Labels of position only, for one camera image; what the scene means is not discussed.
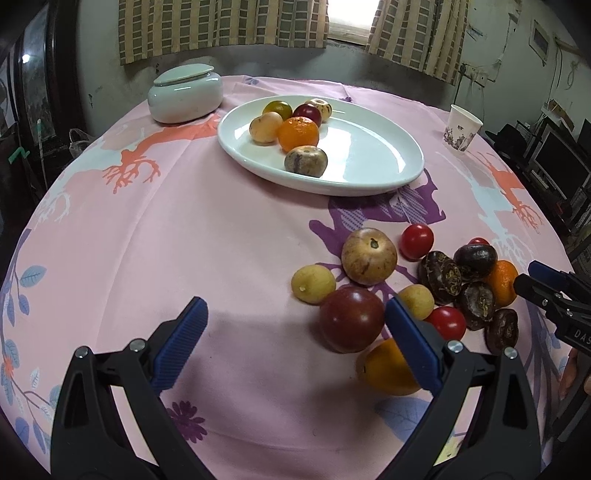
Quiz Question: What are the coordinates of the small orange tangerine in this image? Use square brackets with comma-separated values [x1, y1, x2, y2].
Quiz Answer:
[485, 260, 519, 308]

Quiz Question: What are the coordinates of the small yellow orange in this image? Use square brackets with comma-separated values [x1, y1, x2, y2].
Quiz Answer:
[356, 338, 421, 396]

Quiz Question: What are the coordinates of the dark water chestnut back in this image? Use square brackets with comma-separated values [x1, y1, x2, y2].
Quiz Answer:
[453, 244, 498, 281]

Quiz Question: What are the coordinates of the dark water chestnut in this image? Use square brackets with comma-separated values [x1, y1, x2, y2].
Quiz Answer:
[454, 281, 495, 331]
[485, 308, 519, 355]
[453, 244, 498, 281]

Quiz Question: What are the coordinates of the red cherry tomato large front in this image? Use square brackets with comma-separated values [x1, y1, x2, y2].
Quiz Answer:
[318, 286, 385, 353]

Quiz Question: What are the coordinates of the small yellow longan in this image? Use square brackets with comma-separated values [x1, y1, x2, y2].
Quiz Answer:
[398, 284, 435, 321]
[290, 264, 337, 305]

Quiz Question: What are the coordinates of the pale peach fruit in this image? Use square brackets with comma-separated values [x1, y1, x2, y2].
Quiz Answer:
[249, 112, 283, 145]

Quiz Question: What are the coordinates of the large orange tangerine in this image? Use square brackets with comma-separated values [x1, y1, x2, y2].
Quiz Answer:
[276, 116, 320, 153]

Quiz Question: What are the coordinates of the yellow-green orange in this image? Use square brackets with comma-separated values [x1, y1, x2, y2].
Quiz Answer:
[263, 100, 293, 121]

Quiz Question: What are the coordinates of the dark red plum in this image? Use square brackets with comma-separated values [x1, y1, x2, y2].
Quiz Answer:
[293, 103, 322, 127]

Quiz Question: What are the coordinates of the person's right hand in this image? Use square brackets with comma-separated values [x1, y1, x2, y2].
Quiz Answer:
[558, 348, 578, 400]

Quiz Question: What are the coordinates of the dark water chestnut front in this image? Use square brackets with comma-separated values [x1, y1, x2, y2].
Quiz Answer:
[485, 308, 519, 355]

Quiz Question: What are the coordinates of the dark water chestnut middle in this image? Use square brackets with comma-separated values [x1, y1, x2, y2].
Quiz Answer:
[454, 281, 495, 331]

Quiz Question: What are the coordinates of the dark water chestnut cut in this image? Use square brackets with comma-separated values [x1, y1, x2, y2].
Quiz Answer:
[418, 250, 463, 306]

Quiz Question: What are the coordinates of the computer monitor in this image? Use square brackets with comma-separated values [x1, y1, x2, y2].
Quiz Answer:
[526, 118, 590, 201]

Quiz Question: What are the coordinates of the red cherry tomato top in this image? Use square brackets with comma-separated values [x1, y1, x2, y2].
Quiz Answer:
[399, 224, 435, 261]

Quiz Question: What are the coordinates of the large tan passion fruit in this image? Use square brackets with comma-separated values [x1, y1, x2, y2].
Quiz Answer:
[341, 228, 398, 286]

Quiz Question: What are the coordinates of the pink deer print tablecloth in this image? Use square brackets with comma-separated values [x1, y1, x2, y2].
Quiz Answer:
[1, 76, 570, 479]

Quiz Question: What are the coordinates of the printed paper cup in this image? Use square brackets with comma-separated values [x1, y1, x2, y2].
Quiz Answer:
[443, 104, 483, 152]

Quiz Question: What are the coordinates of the white oval plate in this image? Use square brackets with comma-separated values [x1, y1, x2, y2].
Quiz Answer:
[217, 97, 425, 197]

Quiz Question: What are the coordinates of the small brown fruit on plate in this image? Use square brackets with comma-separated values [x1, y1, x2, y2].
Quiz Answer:
[283, 145, 329, 178]

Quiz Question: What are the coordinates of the right checked curtain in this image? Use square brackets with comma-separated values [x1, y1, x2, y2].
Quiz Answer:
[366, 0, 470, 84]

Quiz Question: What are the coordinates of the checked curtain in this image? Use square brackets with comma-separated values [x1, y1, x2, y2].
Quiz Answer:
[366, 0, 470, 84]
[118, 0, 329, 65]

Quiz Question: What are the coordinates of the white lidded ceramic jar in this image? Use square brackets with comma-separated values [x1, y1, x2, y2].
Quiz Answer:
[147, 63, 223, 124]

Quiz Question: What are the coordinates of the cut pale fruit on plate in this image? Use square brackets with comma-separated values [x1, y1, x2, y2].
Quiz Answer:
[305, 98, 332, 123]

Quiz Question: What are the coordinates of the left checked curtain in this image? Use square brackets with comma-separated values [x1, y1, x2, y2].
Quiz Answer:
[118, 0, 329, 65]

